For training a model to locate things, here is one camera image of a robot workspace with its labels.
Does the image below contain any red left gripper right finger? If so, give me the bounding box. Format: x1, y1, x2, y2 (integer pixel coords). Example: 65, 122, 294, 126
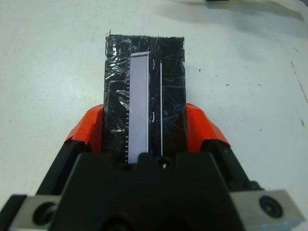
185, 103, 266, 193

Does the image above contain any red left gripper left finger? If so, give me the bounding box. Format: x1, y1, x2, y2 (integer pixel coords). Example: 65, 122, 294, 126
35, 103, 107, 196

